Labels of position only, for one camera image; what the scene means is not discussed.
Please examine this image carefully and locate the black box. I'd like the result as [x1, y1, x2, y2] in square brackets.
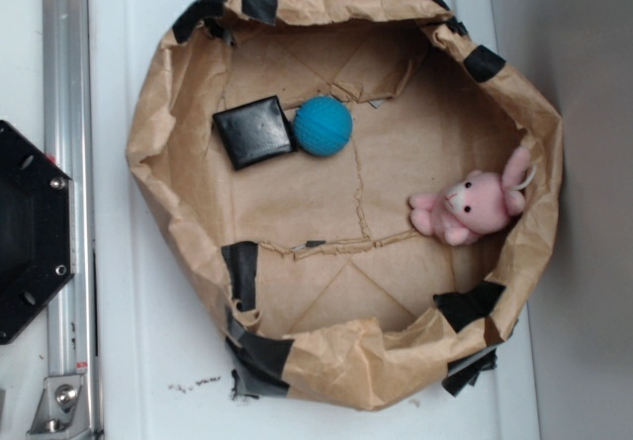
[213, 96, 298, 170]

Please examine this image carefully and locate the brown paper bag container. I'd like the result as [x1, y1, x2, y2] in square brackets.
[127, 0, 563, 410]

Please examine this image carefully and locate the blue textured ball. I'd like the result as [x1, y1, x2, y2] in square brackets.
[294, 96, 353, 157]

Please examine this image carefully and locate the pink plush bunny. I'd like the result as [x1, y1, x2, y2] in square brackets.
[408, 146, 535, 246]

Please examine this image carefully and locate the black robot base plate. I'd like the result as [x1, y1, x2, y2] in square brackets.
[1, 121, 74, 345]

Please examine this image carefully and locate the aluminium frame rail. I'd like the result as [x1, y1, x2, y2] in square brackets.
[43, 0, 104, 439]

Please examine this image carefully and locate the metal corner bracket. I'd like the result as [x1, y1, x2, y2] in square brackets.
[26, 374, 92, 440]

